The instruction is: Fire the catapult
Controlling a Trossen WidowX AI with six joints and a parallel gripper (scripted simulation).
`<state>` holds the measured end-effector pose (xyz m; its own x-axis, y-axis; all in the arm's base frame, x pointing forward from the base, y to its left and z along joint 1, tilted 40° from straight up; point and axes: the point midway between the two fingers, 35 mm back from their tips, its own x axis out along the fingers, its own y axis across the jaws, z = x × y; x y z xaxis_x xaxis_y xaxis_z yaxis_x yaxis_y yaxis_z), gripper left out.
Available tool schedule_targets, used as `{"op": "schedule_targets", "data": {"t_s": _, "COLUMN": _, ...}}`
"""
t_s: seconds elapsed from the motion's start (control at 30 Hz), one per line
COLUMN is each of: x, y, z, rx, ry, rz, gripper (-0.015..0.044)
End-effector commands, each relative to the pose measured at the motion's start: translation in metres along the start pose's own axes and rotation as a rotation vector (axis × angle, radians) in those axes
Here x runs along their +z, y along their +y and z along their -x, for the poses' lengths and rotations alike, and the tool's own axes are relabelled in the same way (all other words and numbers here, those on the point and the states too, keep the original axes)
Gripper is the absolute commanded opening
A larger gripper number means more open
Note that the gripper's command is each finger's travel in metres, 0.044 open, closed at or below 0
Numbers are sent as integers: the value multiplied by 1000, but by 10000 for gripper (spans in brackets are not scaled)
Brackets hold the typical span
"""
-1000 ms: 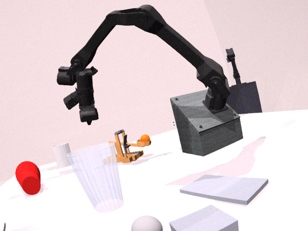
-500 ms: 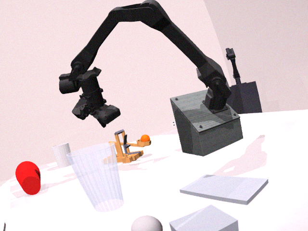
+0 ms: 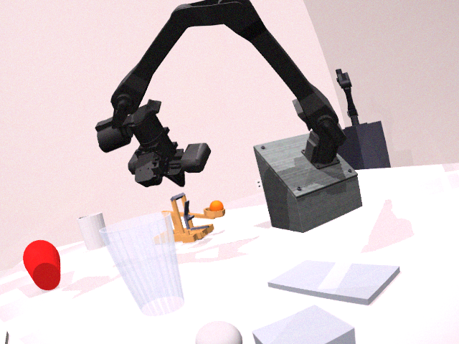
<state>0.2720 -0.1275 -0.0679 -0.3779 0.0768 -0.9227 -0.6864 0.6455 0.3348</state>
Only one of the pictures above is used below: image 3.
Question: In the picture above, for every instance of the orange ball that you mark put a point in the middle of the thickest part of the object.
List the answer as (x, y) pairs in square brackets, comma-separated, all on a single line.
[(216, 206)]

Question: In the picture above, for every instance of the clear plastic cup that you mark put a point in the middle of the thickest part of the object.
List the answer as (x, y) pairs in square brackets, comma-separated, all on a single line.
[(144, 252)]

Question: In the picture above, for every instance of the red cylinder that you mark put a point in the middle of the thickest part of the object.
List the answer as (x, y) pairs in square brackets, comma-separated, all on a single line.
[(42, 261)]

